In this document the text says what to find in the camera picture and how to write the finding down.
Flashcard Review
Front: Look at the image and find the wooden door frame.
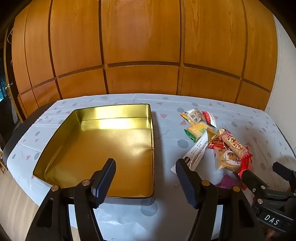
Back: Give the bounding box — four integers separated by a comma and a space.
0, 28, 20, 139

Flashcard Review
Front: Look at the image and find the wooden wardrobe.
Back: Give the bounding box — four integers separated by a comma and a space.
9, 0, 279, 121

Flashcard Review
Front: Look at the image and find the red and white snack packet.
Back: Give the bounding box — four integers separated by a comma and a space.
202, 111, 217, 128

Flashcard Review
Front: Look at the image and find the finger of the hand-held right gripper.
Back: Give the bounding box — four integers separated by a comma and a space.
240, 170, 270, 198
272, 162, 296, 193

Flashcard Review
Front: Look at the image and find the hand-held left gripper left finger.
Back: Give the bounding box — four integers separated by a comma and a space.
25, 158, 116, 241

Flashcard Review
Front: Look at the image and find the small red candy bar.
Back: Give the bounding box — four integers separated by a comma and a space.
207, 138, 223, 150

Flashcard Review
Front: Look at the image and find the green cracker packet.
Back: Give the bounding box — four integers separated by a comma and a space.
184, 122, 210, 142

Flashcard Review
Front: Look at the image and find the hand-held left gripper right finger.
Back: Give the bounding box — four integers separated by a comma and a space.
176, 158, 266, 241

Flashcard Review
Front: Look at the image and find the gold metal tin box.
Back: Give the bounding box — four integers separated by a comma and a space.
32, 103, 155, 200

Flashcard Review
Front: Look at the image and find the purple snack packet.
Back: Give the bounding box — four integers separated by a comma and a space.
217, 174, 235, 189

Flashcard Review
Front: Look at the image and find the small brown snack packet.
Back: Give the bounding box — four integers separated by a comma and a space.
206, 128, 220, 142

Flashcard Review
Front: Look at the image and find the clear nut snack packet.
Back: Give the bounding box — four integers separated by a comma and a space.
180, 108, 205, 123

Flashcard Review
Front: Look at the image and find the long white snack packet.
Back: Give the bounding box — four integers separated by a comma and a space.
171, 132, 210, 174

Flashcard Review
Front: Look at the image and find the clear pastry packet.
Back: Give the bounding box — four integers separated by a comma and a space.
214, 147, 242, 174

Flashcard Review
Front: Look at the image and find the red patterned snack packet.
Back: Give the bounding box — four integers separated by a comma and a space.
218, 128, 253, 178

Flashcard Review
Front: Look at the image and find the patterned white tablecloth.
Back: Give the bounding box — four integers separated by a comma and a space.
7, 93, 296, 235

